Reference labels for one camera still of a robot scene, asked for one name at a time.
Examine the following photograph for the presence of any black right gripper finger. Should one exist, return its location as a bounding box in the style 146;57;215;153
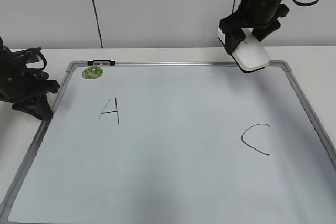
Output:
252;20;281;42
224;28;246;54

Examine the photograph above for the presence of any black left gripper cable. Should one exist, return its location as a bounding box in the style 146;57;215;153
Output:
7;47;47;72

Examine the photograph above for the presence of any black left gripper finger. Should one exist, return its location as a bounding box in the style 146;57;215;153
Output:
12;95;53;121
40;80;60;94

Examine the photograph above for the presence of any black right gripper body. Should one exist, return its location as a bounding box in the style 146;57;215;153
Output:
219;0;282;31

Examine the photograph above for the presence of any white magnetic whiteboard grey frame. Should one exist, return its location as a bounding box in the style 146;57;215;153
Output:
1;61;335;223

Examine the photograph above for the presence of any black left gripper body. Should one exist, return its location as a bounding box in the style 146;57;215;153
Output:
1;42;49;103

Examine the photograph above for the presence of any black grey marker clip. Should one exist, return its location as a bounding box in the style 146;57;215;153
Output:
87;60;116;66

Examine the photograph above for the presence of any green round magnet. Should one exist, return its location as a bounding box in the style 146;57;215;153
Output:
82;67;103;80

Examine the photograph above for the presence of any white rectangular board eraser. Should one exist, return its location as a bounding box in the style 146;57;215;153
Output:
218;28;270;73

